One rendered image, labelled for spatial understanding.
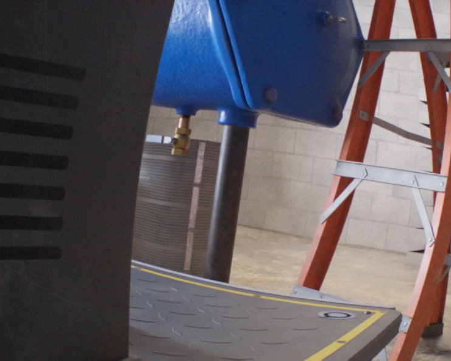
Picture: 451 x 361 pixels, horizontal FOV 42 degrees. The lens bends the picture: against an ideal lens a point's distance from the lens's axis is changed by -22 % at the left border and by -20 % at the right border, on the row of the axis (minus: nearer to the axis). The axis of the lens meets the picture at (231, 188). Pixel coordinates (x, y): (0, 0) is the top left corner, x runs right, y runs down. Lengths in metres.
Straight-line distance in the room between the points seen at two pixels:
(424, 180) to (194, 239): 1.00
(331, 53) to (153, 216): 0.83
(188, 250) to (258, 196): 3.62
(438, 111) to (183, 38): 0.77
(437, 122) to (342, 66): 0.36
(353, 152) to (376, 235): 3.47
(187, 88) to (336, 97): 0.36
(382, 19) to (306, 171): 3.86
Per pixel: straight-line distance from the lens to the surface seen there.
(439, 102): 1.84
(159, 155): 2.11
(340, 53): 1.64
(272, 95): 1.42
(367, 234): 5.09
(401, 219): 4.93
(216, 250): 1.62
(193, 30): 1.46
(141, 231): 2.14
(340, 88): 1.66
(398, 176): 1.38
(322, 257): 1.58
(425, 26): 1.82
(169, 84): 1.61
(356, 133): 1.59
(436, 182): 1.28
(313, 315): 0.69
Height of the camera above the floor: 0.46
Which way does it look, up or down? 2 degrees down
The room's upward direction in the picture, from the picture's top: 8 degrees clockwise
